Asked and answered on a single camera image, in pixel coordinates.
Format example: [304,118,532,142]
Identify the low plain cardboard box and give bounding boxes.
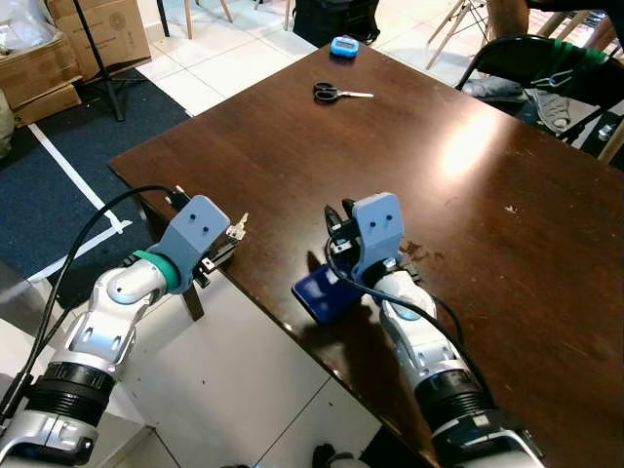
[0,34,84,126]

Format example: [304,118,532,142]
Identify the dark brown wooden table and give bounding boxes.
[107,41,624,468]

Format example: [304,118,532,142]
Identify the black tripod stand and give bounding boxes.
[70,0,149,124]

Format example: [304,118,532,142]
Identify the black-handled scissors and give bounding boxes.
[312,82,375,105]

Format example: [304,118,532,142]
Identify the black backpack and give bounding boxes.
[291,0,383,50]

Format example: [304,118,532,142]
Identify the seated person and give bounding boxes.
[486,0,624,50]

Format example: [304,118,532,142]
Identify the silver keys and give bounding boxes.
[230,213,251,242]

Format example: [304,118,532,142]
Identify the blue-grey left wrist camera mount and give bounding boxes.
[151,195,232,286]

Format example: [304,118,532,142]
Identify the dark blue plastic block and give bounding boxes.
[292,261,368,326]

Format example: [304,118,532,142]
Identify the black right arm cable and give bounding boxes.
[325,229,493,396]

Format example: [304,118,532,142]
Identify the dark blue carpet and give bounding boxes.
[0,93,191,284]

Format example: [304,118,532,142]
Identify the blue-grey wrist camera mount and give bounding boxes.
[151,195,232,286]
[349,192,407,282]

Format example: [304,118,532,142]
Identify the green cloth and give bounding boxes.
[573,39,612,71]

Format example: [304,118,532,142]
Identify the grey sneaker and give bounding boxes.
[534,90,578,135]
[461,76,529,104]

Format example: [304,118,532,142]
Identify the large printed cardboard box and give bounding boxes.
[44,0,152,81]

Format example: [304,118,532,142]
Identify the small blue timer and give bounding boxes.
[330,35,361,59]

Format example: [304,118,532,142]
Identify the black folding chair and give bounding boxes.
[456,34,624,147]

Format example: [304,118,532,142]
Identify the wooden-legged chair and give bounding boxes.
[180,0,293,40]
[425,0,493,71]

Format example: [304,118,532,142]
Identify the clear plastic bag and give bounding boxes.
[0,0,61,52]

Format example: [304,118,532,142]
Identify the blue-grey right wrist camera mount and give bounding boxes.
[349,192,407,282]

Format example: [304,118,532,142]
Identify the black robot foot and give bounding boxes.
[310,442,370,468]

